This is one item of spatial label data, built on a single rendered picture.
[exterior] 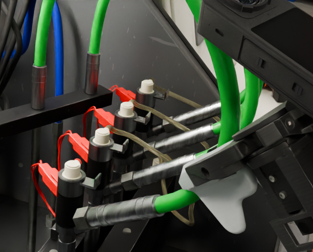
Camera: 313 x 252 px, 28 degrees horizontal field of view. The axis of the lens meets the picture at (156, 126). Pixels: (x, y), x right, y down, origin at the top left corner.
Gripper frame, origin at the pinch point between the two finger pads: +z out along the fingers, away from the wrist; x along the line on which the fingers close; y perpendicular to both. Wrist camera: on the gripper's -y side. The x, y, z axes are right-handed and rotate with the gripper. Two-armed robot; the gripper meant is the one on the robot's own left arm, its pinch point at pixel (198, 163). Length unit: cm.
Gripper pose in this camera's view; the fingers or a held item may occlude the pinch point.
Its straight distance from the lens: 48.4
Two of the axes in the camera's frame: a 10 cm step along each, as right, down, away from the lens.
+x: 7.3, -4.2, 5.3
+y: 5.2, 8.6, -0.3
